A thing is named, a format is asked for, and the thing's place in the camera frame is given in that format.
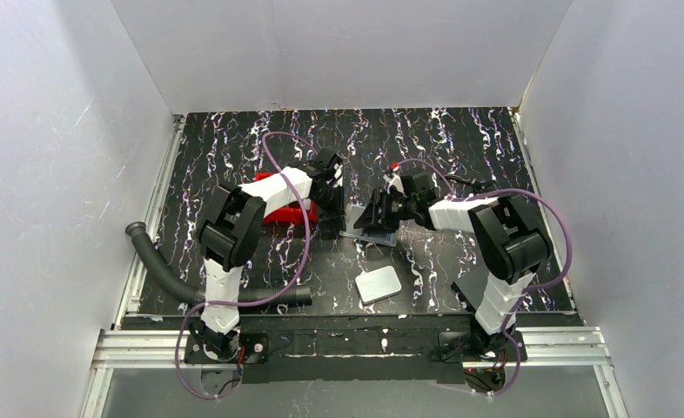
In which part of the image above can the black corrugated hose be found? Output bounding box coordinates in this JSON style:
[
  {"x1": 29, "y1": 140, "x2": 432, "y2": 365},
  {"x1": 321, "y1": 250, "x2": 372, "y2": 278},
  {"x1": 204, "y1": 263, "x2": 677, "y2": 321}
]
[{"x1": 124, "y1": 221, "x2": 312, "y2": 308}]

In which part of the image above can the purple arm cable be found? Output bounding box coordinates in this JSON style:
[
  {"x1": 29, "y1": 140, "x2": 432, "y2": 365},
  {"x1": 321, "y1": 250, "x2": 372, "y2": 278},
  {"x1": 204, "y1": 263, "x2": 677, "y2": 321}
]
[
  {"x1": 174, "y1": 132, "x2": 320, "y2": 401},
  {"x1": 393, "y1": 158, "x2": 573, "y2": 399}
]

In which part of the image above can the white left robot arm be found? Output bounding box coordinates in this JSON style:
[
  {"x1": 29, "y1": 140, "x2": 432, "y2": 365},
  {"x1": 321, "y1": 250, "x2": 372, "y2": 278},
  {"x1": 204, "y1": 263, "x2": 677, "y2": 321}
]
[{"x1": 198, "y1": 149, "x2": 344, "y2": 334}]

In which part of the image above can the silver metal tin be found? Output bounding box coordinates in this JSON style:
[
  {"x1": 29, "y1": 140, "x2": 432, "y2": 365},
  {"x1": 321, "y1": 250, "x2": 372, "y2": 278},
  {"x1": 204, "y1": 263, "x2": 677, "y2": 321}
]
[{"x1": 354, "y1": 266, "x2": 402, "y2": 305}]

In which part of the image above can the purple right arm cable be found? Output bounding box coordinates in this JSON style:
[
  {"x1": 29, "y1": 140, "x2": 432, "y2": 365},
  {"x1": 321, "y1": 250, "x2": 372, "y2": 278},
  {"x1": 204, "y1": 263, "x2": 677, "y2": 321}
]
[{"x1": 393, "y1": 158, "x2": 573, "y2": 399}]

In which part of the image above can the red plastic bin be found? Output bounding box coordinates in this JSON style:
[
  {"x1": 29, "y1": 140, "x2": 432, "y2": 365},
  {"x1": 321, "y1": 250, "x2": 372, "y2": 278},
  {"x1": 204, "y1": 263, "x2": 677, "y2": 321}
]
[{"x1": 251, "y1": 167, "x2": 319, "y2": 225}]

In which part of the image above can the grey leather card holder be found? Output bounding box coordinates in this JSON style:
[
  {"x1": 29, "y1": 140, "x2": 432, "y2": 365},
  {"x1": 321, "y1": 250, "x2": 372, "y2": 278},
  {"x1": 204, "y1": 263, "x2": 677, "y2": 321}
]
[{"x1": 339, "y1": 203, "x2": 397, "y2": 247}]

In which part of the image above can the black flat plate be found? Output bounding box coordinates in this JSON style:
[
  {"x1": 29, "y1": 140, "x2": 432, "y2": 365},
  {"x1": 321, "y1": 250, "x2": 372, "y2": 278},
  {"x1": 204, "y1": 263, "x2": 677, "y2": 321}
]
[{"x1": 451, "y1": 266, "x2": 489, "y2": 314}]

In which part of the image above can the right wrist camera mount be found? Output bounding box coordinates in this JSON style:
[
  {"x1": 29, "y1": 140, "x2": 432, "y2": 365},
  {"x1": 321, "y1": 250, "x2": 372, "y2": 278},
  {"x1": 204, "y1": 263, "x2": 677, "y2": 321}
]
[{"x1": 384, "y1": 163, "x2": 405, "y2": 193}]

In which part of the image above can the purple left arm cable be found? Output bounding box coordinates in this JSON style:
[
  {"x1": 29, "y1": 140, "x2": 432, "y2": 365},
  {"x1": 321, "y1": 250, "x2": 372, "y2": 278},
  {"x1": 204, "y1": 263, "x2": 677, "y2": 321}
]
[{"x1": 174, "y1": 132, "x2": 320, "y2": 401}]

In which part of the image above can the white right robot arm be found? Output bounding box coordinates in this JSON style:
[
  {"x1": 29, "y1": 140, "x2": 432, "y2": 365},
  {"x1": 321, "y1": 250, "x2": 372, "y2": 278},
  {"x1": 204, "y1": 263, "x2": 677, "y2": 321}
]
[{"x1": 353, "y1": 172, "x2": 553, "y2": 336}]

